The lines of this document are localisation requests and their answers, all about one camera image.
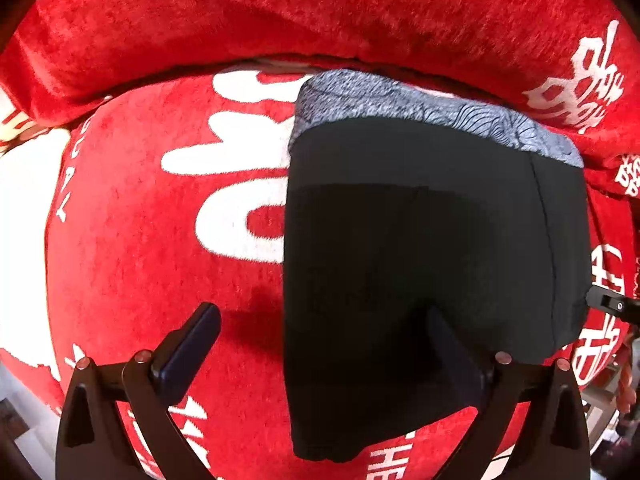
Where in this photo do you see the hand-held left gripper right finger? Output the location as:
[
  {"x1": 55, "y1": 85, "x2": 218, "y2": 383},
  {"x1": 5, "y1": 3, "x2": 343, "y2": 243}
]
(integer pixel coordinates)
[{"x1": 427, "y1": 307, "x2": 594, "y2": 480}]

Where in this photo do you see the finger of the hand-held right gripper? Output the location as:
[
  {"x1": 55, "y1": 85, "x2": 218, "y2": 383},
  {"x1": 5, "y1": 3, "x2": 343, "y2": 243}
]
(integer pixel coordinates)
[{"x1": 586, "y1": 284, "x2": 640, "y2": 326}]

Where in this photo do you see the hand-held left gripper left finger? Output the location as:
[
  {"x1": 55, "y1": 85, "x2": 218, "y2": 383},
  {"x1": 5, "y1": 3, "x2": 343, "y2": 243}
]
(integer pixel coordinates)
[{"x1": 55, "y1": 302, "x2": 222, "y2": 480}]

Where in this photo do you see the black pants grey patterned waistband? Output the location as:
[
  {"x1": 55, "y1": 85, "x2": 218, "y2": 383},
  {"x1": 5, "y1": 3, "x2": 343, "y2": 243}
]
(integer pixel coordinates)
[{"x1": 282, "y1": 69, "x2": 594, "y2": 464}]

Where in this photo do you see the red blanket with white print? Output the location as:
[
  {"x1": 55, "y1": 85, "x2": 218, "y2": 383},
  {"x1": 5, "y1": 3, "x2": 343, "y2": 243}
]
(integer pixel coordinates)
[{"x1": 0, "y1": 0, "x2": 640, "y2": 480}]

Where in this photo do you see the brown braided cord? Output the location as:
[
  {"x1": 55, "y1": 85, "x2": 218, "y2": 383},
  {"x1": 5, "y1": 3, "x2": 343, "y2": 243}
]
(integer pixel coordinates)
[{"x1": 617, "y1": 335, "x2": 640, "y2": 412}]

